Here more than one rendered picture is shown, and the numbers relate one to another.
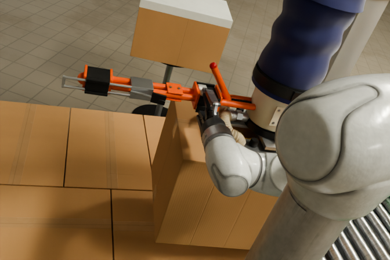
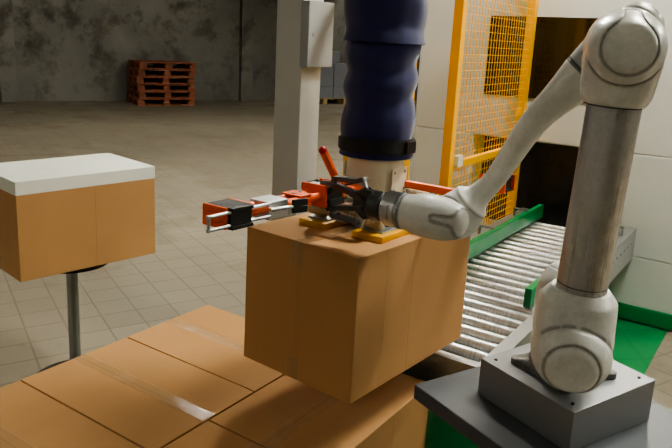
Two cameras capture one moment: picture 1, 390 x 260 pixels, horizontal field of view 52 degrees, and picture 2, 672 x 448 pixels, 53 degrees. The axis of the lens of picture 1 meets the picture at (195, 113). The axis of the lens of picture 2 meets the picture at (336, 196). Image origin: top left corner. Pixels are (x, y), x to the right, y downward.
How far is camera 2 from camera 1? 1.05 m
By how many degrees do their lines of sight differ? 37
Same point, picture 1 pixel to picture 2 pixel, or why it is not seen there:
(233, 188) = (463, 223)
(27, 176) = not seen: outside the picture
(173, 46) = (85, 236)
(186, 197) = (367, 312)
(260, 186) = not seen: hidden behind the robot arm
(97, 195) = (204, 433)
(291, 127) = (618, 44)
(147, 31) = (38, 230)
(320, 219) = (634, 114)
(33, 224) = not seen: outside the picture
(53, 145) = (69, 426)
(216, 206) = (391, 310)
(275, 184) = (477, 212)
